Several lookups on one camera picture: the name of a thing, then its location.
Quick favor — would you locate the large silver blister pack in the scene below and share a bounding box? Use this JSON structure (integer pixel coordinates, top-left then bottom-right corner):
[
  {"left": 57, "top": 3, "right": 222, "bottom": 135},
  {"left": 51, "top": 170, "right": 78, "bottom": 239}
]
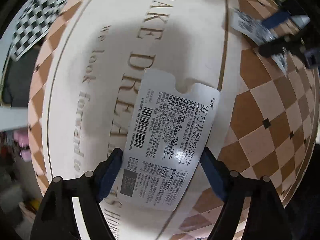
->
[{"left": 231, "top": 8, "right": 288, "bottom": 76}]

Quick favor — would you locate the white medicine sachet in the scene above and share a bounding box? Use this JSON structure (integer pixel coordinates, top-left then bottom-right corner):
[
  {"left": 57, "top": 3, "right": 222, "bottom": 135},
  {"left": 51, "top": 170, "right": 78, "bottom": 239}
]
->
[{"left": 118, "top": 69, "right": 220, "bottom": 211}]

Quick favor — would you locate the round checkered printed rug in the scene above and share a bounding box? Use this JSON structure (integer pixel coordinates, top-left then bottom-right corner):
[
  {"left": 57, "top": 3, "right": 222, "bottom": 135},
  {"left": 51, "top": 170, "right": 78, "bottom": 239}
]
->
[{"left": 28, "top": 0, "right": 319, "bottom": 239}]

